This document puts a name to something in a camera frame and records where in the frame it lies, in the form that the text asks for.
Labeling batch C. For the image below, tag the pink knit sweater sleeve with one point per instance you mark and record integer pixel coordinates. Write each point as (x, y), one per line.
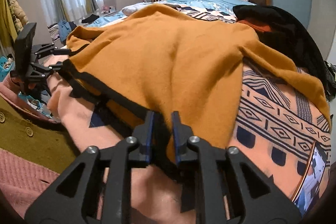
(22, 178)

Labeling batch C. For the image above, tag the olive green buttoned cardigan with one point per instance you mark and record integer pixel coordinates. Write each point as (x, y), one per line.
(44, 143)

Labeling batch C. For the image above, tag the orange knit sweater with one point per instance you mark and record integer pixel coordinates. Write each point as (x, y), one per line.
(178, 71)

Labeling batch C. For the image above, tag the black and rust garment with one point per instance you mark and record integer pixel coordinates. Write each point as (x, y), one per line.
(280, 30)

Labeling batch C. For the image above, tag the white pillow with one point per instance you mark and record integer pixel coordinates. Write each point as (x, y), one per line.
(131, 9)

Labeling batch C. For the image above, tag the person's left hand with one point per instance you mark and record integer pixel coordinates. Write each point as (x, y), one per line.
(22, 85)

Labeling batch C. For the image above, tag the turquoise plastic basket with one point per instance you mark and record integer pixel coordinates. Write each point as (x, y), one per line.
(6, 65)

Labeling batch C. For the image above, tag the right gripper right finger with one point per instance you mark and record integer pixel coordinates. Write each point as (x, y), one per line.
(223, 185)

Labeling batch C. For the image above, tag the light blue duvet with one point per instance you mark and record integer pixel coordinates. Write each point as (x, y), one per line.
(200, 9)

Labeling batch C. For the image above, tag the yellow hanging coat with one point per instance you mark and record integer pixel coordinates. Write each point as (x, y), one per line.
(8, 31)

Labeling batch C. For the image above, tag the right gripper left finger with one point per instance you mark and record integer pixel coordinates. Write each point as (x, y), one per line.
(96, 187)

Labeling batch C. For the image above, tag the patterned pink navy blanket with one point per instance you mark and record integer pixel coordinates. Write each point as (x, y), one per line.
(278, 129)

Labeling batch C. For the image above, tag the smartphone with lit screen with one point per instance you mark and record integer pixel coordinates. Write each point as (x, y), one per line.
(308, 189)

